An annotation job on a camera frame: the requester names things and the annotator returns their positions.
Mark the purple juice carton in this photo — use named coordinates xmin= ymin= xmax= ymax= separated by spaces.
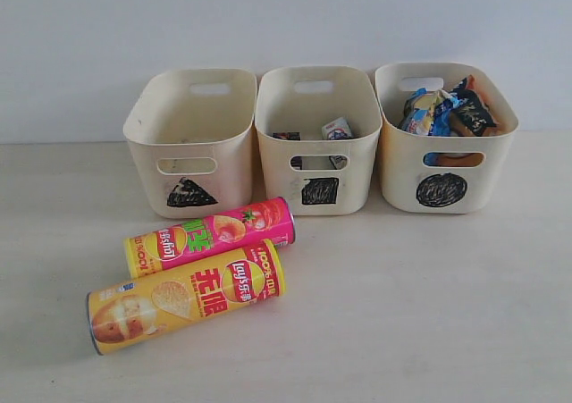
xmin=272 ymin=131 xmax=303 ymax=171

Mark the white blue milk carton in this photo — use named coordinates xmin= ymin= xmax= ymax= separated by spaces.
xmin=321 ymin=116 xmax=354 ymax=170

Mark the blue black noodle packet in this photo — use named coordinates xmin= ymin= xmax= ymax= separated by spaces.
xmin=396 ymin=86 xmax=461 ymax=167

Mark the orange black noodle packet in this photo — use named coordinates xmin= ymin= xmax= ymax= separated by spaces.
xmin=435 ymin=75 xmax=507 ymax=167

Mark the pink Lays chips can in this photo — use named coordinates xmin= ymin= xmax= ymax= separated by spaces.
xmin=124 ymin=197 xmax=295 ymax=279

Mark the cream bin with square mark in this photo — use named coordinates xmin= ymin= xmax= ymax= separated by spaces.
xmin=255 ymin=66 xmax=382 ymax=215

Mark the yellow Lays chips can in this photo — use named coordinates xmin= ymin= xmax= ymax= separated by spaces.
xmin=86 ymin=239 xmax=285 ymax=355

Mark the cream bin with triangle mark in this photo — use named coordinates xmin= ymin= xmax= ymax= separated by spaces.
xmin=123 ymin=69 xmax=257 ymax=219

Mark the cream bin with circle mark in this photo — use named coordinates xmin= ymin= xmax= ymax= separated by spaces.
xmin=374 ymin=63 xmax=518 ymax=214

